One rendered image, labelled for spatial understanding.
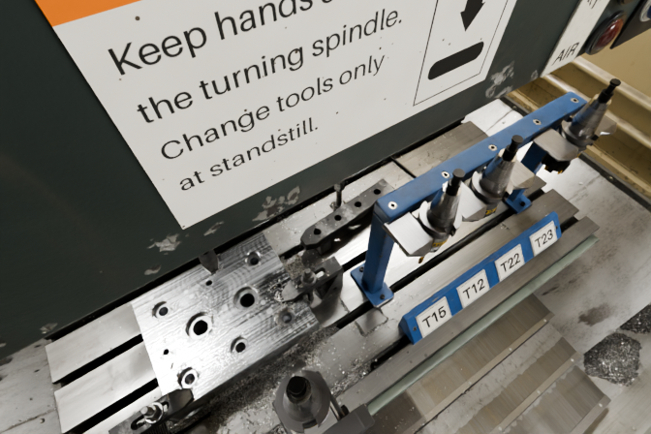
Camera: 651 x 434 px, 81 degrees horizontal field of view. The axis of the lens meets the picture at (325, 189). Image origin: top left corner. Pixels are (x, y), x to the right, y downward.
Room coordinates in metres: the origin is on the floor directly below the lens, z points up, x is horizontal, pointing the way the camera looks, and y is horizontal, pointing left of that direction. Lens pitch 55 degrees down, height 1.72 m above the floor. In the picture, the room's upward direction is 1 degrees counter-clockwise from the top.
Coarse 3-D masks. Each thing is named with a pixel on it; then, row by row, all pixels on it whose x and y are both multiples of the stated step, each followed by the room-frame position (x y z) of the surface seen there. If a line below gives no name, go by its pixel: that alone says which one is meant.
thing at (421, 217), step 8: (424, 208) 0.31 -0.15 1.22; (424, 216) 0.30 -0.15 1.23; (456, 216) 0.30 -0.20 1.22; (424, 224) 0.28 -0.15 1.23; (432, 224) 0.28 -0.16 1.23; (456, 224) 0.28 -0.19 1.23; (432, 232) 0.27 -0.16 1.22; (440, 232) 0.27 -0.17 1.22; (448, 232) 0.28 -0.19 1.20; (440, 240) 0.27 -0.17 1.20
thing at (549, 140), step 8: (536, 136) 0.46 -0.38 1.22; (544, 136) 0.46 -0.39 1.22; (552, 136) 0.46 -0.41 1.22; (560, 136) 0.46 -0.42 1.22; (544, 144) 0.44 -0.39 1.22; (552, 144) 0.44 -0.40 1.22; (560, 144) 0.44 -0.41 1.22; (568, 144) 0.44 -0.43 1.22; (552, 152) 0.42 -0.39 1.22; (560, 152) 0.42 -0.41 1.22; (568, 152) 0.42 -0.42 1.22; (576, 152) 0.42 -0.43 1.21; (560, 160) 0.41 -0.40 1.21; (568, 160) 0.41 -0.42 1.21
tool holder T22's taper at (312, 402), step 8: (312, 384) 0.07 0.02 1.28; (288, 392) 0.06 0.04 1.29; (312, 392) 0.06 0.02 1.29; (320, 392) 0.06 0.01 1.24; (288, 400) 0.05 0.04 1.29; (296, 400) 0.05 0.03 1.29; (304, 400) 0.05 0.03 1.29; (312, 400) 0.05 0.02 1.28; (320, 400) 0.05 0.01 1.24; (288, 408) 0.05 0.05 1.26; (296, 408) 0.04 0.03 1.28; (304, 408) 0.04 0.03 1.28; (312, 408) 0.05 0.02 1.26; (320, 408) 0.05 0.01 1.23; (296, 416) 0.04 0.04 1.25; (304, 416) 0.04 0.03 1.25; (312, 416) 0.04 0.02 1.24
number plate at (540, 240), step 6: (552, 222) 0.44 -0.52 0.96; (546, 228) 0.42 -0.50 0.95; (552, 228) 0.43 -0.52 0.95; (534, 234) 0.40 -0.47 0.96; (540, 234) 0.41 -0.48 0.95; (546, 234) 0.41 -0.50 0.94; (552, 234) 0.41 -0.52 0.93; (534, 240) 0.39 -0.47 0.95; (540, 240) 0.40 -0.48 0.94; (546, 240) 0.40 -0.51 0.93; (552, 240) 0.41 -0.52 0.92; (534, 246) 0.39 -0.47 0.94; (540, 246) 0.39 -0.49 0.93; (546, 246) 0.39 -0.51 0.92; (534, 252) 0.38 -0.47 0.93
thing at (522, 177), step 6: (516, 162) 0.40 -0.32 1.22; (516, 168) 0.39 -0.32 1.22; (522, 168) 0.39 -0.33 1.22; (516, 174) 0.38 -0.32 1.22; (522, 174) 0.38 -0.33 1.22; (528, 174) 0.38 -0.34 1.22; (534, 174) 0.38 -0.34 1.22; (516, 180) 0.37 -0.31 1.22; (522, 180) 0.37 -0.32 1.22; (528, 180) 0.37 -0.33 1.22; (516, 186) 0.36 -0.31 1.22; (522, 186) 0.36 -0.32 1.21; (528, 186) 0.36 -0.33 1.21
